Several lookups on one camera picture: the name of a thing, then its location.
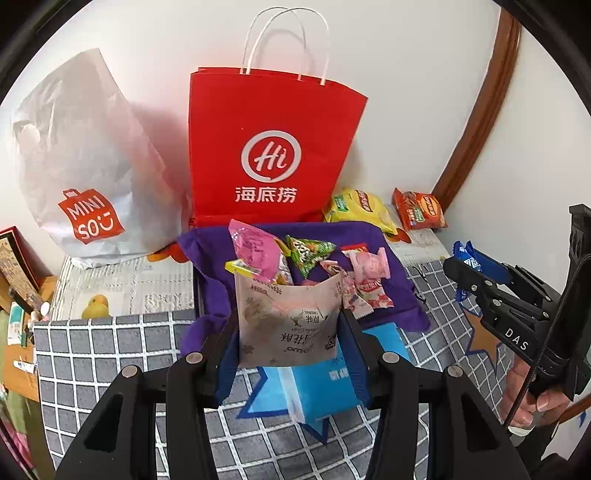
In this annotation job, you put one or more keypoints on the pink round print snack packet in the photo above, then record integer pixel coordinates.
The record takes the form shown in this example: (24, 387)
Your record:
(258, 247)

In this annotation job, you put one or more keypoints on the small red snack packet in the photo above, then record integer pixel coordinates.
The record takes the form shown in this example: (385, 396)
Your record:
(355, 248)

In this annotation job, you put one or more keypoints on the large yellow chips packet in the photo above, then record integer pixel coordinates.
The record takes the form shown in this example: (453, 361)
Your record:
(360, 207)

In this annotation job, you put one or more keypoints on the brown wooden door frame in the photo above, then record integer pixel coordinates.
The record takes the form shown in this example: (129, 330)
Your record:
(485, 115)

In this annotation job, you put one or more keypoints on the pale pink snack packet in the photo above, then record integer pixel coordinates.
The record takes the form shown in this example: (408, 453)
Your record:
(286, 323)

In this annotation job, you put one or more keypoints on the purple cloth bag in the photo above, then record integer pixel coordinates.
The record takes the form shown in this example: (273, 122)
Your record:
(207, 258)

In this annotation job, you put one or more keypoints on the person's right hand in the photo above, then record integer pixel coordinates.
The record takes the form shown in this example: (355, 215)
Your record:
(517, 397)

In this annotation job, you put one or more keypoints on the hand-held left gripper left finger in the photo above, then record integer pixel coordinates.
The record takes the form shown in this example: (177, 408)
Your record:
(226, 364)

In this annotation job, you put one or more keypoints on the blue tissue pack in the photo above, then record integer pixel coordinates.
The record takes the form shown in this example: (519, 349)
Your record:
(323, 392)

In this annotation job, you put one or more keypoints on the green snack packet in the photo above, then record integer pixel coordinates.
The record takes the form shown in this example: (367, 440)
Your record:
(307, 251)

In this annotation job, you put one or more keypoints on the white plastic bag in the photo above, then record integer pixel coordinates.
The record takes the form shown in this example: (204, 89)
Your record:
(92, 161)

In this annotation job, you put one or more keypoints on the grey checked blanket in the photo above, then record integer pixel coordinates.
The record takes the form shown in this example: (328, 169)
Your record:
(92, 346)

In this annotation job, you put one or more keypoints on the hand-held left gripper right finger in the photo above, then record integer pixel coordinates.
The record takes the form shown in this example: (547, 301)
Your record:
(359, 360)

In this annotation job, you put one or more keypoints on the small blue snack packet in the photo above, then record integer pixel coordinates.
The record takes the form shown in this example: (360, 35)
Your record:
(464, 254)

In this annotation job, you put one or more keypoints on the orange snack packet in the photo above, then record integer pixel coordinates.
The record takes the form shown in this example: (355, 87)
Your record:
(420, 210)

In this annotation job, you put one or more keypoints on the plain pink snack packet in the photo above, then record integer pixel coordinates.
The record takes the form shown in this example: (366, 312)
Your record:
(369, 267)

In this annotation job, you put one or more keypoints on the pink strawberry candy packet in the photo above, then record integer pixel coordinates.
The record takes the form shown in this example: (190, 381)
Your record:
(369, 300)

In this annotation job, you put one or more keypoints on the red paper bag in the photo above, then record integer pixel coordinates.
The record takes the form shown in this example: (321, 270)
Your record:
(277, 115)

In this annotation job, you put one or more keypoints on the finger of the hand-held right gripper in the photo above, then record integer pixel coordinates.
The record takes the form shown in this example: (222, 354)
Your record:
(494, 270)
(471, 281)

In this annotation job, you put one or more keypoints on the brown picture frame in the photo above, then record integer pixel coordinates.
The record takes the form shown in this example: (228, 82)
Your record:
(14, 263)

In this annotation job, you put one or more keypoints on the small yellow snack packet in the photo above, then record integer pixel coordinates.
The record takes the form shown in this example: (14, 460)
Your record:
(238, 266)

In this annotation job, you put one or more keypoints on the white teal tube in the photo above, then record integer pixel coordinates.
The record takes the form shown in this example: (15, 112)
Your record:
(16, 323)

